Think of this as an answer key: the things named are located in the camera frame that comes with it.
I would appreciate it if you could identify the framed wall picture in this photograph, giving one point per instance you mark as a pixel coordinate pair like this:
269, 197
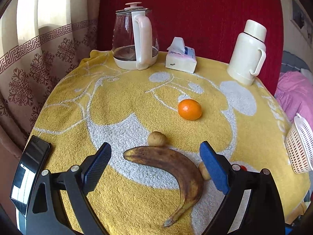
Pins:
302, 22

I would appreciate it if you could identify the small brown longan fruit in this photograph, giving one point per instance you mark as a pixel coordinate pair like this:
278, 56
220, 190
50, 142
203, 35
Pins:
157, 139

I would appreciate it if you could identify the orange mandarin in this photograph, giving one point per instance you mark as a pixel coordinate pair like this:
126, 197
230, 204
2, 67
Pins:
189, 109

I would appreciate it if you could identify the pink duvet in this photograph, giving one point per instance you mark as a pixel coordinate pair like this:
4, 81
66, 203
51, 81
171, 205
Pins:
294, 95

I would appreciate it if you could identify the red tomato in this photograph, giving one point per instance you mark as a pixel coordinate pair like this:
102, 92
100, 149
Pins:
243, 168

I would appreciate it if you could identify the red curtain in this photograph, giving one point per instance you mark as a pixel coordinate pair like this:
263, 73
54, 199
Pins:
210, 27

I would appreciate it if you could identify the black smartphone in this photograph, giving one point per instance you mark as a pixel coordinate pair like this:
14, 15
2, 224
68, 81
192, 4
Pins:
30, 165

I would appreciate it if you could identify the white plastic basket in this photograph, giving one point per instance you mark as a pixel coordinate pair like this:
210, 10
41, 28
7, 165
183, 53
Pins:
298, 143

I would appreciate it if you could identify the glass kettle pink handle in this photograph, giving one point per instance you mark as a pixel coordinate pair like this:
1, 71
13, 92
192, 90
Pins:
134, 44

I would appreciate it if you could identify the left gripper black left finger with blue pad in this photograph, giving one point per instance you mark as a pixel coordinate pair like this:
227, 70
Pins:
46, 213

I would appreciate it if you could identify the cream thermos flask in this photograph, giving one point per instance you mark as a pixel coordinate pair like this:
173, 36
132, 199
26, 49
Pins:
249, 53

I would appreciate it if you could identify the yellow white towel cloth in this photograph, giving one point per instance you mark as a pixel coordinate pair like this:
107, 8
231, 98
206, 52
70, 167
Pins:
99, 102

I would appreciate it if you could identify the patterned beige curtain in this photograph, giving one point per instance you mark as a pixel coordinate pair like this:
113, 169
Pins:
41, 42

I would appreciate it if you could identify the tissue pack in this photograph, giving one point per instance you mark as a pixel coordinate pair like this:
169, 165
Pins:
180, 57

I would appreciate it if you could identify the overripe brown banana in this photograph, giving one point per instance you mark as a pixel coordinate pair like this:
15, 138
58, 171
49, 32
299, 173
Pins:
189, 178

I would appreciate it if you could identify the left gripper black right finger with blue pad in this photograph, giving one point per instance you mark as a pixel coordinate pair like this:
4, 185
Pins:
264, 212

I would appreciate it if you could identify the grey bed headboard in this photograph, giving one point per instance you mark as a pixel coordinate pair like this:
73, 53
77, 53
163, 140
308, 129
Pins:
291, 62

